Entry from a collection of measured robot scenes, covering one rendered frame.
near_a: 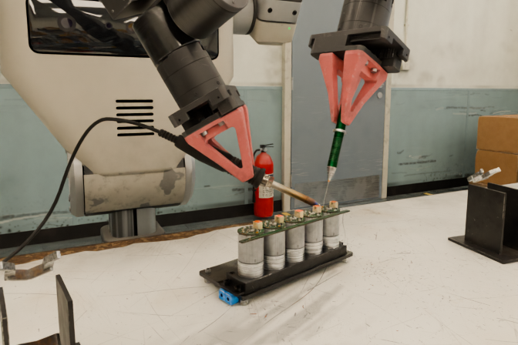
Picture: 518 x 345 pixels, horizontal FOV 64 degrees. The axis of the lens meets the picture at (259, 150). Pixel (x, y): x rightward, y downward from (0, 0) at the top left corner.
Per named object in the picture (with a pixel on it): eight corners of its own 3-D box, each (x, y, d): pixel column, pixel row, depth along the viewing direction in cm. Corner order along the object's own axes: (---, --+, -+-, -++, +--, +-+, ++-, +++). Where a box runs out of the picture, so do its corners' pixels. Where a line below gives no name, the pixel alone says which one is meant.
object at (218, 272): (243, 309, 37) (243, 296, 36) (198, 281, 42) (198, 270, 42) (353, 261, 47) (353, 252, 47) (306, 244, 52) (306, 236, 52)
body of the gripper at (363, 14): (382, 41, 43) (397, -25, 44) (304, 48, 50) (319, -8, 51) (408, 66, 47) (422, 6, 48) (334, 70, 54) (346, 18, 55)
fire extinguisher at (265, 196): (250, 213, 322) (250, 143, 315) (268, 211, 329) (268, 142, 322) (258, 218, 309) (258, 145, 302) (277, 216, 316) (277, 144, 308)
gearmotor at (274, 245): (255, 272, 41) (254, 222, 41) (273, 266, 43) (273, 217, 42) (271, 280, 39) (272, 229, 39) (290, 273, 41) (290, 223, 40)
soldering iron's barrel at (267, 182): (311, 207, 47) (260, 184, 47) (317, 195, 47) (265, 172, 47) (311, 211, 46) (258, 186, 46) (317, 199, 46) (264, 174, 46)
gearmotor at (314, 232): (294, 258, 45) (294, 212, 44) (310, 252, 46) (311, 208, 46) (311, 265, 43) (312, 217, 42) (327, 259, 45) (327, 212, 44)
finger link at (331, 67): (358, 115, 42) (378, 30, 43) (303, 113, 47) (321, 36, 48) (388, 134, 47) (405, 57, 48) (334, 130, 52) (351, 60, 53)
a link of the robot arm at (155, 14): (154, 18, 49) (117, 24, 44) (190, -17, 44) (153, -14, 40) (184, 70, 49) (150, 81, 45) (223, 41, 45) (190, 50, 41)
